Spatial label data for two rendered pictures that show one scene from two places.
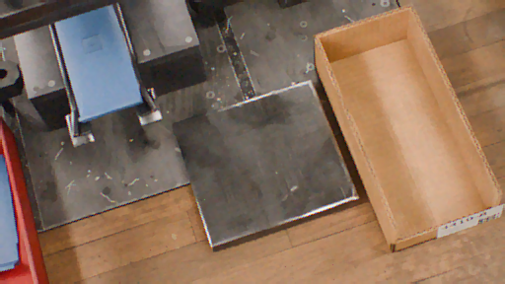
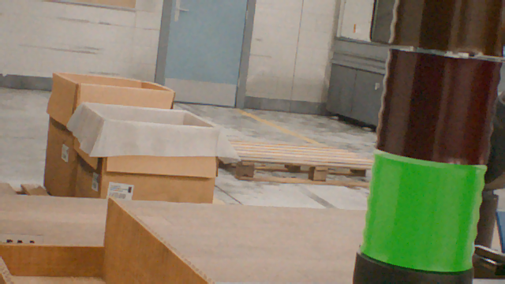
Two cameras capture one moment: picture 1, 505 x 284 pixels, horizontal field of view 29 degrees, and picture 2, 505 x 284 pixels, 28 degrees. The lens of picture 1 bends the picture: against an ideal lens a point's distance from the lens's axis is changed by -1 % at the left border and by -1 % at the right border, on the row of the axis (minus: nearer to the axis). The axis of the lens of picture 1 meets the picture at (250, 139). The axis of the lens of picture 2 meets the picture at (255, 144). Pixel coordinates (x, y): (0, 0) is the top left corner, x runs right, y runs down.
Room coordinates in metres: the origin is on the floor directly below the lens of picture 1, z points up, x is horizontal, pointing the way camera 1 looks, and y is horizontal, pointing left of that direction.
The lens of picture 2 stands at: (1.12, -0.23, 1.13)
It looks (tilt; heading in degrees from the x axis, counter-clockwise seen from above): 7 degrees down; 165
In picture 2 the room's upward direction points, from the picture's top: 7 degrees clockwise
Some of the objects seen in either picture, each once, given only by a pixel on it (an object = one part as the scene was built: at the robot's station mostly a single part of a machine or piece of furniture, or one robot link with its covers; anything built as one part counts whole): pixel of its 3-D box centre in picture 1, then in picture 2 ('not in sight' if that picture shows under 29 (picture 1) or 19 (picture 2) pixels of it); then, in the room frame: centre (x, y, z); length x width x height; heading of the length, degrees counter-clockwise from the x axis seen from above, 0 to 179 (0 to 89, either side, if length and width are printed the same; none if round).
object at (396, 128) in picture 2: not in sight; (437, 105); (0.82, -0.09, 1.10); 0.04 x 0.04 x 0.03
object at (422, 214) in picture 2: not in sight; (422, 207); (0.82, -0.09, 1.07); 0.04 x 0.04 x 0.03
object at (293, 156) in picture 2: not in sight; (293, 162); (-5.95, 2.02, 0.07); 1.20 x 1.00 x 0.14; 96
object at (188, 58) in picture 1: (112, 56); not in sight; (0.63, 0.14, 0.94); 0.20 x 0.10 x 0.07; 98
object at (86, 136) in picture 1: (77, 115); not in sight; (0.54, 0.18, 0.98); 0.07 x 0.02 x 0.01; 8
